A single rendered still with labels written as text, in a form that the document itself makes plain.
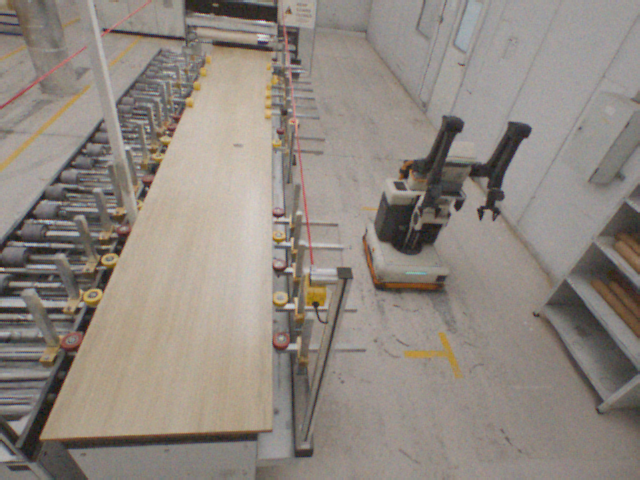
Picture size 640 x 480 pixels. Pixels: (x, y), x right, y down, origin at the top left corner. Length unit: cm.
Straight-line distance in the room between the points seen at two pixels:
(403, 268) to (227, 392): 200
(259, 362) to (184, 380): 31
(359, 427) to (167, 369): 136
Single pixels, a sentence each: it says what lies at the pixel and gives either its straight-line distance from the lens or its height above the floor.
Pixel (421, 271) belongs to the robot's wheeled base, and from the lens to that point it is 332.
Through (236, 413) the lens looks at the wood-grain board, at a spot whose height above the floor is 90.
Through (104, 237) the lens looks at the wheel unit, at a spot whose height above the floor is 87.
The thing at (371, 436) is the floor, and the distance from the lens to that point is 267.
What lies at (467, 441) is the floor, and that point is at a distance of 288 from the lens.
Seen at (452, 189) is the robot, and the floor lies 105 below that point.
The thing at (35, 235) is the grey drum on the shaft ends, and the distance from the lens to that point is 268.
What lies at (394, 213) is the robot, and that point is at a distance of 324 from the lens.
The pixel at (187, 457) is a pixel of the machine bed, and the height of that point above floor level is 66.
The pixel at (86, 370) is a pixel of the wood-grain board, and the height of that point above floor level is 90.
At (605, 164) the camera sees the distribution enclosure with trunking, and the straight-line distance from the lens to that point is 380.
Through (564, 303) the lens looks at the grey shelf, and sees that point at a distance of 395.
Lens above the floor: 238
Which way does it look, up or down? 40 degrees down
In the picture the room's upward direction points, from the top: 10 degrees clockwise
